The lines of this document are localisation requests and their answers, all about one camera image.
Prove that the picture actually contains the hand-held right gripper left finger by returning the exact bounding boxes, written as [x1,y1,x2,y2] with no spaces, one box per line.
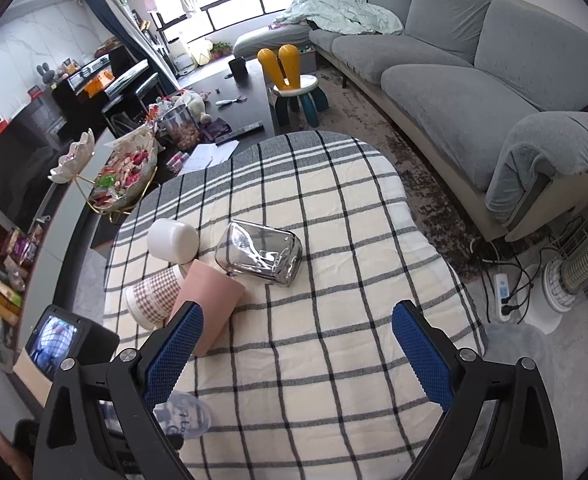
[33,301,205,480]

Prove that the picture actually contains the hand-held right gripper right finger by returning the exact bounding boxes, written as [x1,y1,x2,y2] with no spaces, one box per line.
[391,300,564,480]

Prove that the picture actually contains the brown checked cup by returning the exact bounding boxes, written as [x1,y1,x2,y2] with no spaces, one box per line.
[122,264,185,331]

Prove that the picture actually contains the pink cup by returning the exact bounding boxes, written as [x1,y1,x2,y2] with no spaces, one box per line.
[166,259,247,358]

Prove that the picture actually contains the white cup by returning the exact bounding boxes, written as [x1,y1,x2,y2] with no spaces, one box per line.
[146,218,199,264]

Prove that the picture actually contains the shiny silver cup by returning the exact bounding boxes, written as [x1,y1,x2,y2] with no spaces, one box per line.
[214,220,303,287]

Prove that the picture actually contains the clear plastic bottle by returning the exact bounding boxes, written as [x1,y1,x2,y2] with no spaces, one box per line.
[154,391,212,441]

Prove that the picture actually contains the pile of snack packets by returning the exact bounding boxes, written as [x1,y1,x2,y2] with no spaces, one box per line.
[0,227,45,326]

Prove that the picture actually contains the white power strip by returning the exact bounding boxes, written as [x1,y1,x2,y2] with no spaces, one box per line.
[494,272,513,322]

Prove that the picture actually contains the plaid blanket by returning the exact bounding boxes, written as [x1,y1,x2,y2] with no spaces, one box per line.
[103,130,489,480]

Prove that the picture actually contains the gold stand snack tray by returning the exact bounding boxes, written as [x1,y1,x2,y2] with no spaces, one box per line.
[85,127,159,216]

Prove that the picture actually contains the speckled rug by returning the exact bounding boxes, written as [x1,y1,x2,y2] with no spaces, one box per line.
[294,70,479,281]

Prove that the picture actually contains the white flower shaped dish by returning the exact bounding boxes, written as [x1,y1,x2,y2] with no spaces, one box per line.
[49,129,97,183]

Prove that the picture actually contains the white round heater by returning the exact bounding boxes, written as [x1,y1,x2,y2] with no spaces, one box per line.
[541,187,588,333]

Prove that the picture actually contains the black low cabinet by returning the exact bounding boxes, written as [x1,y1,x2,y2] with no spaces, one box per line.
[0,95,120,231]

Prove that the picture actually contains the white paper sheets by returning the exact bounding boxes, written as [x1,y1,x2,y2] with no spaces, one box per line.
[176,141,241,177]

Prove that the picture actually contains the glass jar of nuts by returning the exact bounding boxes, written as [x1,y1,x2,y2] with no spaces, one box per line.
[160,105,202,151]

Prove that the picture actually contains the purple cloth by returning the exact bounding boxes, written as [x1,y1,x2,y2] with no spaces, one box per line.
[204,119,232,143]

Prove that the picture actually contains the black remote control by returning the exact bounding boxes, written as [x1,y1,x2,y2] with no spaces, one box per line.
[215,121,265,144]

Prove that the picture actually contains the white plush toy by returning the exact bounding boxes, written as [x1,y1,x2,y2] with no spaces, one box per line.
[174,89,207,121]

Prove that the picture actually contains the black piano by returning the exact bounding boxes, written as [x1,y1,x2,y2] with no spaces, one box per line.
[51,45,162,136]

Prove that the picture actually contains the grey sofa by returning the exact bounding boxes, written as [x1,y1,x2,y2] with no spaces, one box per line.
[233,0,588,243]

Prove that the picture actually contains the dark coffee table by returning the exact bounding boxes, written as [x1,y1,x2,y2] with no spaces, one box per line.
[154,57,281,186]

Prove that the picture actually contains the rabbit ear child chair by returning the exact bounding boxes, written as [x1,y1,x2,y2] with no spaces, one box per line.
[257,44,331,128]

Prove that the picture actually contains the white appliance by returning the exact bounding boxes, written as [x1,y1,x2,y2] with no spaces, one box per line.
[166,37,197,73]

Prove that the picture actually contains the blue curtain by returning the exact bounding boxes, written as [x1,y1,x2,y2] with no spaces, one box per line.
[81,0,179,93]

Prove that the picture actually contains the pale green quilt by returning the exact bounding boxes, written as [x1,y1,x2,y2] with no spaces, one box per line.
[273,0,405,37]

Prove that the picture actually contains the black cable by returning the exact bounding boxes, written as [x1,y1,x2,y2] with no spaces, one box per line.
[468,237,539,323]

